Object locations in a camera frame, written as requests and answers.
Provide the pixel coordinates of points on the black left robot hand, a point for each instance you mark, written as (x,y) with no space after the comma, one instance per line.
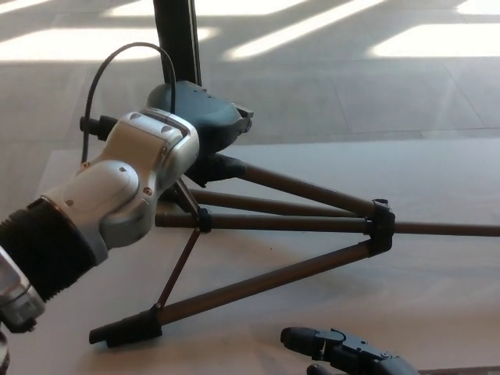
(203,113)

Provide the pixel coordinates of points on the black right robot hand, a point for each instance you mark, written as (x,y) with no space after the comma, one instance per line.
(351,355)

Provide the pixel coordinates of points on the brown black camera tripod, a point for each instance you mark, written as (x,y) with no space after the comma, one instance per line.
(281,222)

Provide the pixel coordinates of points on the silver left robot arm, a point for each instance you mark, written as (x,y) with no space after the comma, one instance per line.
(129,187)

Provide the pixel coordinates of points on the black vertical pillar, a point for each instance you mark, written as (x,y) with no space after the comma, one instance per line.
(177,39)

